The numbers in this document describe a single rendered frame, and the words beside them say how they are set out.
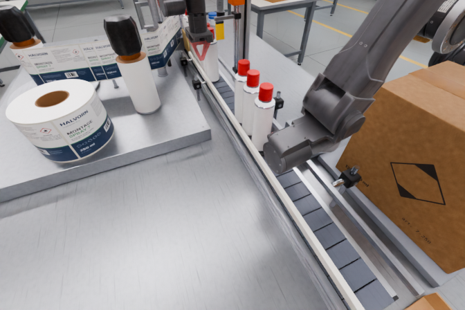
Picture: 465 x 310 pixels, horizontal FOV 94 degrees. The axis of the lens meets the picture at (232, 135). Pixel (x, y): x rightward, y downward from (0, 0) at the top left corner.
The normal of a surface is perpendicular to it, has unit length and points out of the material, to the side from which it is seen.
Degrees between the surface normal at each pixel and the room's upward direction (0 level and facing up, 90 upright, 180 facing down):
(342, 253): 0
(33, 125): 90
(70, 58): 90
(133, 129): 0
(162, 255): 0
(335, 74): 69
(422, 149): 90
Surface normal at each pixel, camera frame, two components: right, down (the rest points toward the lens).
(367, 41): -0.82, 0.07
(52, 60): 0.29, 0.67
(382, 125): -0.90, 0.32
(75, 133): 0.66, 0.52
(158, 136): -0.01, -0.71
